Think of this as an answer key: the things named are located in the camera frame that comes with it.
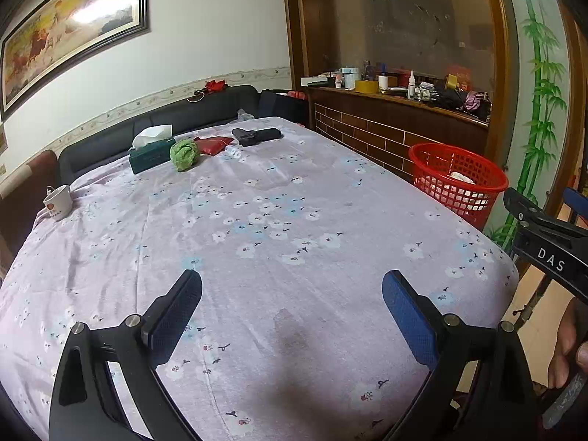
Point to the person's right hand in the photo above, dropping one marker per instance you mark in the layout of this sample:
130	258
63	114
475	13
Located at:
569	344

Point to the red plastic basket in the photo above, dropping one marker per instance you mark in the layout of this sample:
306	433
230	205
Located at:
441	161

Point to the white cup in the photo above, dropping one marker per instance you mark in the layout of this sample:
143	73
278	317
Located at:
57	204

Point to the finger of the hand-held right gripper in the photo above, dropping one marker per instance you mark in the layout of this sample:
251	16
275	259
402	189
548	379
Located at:
579	204
523	209

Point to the black toy pistol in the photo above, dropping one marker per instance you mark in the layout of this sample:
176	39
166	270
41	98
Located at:
255	136

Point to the small wall plaque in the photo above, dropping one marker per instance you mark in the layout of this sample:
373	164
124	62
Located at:
3	141

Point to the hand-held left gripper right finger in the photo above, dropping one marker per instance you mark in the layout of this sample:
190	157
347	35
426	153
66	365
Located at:
406	317

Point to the bamboo wall decal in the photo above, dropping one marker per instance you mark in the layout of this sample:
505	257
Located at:
542	101

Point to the red pouch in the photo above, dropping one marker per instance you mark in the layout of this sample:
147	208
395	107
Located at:
213	144

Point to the white crumpled wrappers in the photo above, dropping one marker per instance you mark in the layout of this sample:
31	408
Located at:
466	190

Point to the wooden framed glass partition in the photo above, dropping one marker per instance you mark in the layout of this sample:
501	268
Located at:
413	18

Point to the brown armchair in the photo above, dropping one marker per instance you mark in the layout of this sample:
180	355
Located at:
23	193

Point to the purple floral tablecloth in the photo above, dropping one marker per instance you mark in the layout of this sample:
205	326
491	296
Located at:
275	220

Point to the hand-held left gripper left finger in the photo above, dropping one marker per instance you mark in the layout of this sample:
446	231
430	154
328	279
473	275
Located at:
177	312

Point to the black sofa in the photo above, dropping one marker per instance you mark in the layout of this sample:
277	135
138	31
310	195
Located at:
151	115

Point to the dark green tissue box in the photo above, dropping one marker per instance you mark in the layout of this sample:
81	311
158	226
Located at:
151	154

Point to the yellow container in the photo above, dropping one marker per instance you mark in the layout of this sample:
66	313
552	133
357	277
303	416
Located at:
366	86

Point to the white dropper bottle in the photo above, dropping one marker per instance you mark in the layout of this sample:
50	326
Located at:
412	86

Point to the green towel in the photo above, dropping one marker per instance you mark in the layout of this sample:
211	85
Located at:
183	156

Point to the framed wall painting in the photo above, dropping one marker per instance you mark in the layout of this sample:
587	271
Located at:
69	23

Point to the red item on sofa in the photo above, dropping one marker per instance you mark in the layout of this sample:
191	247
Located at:
215	86

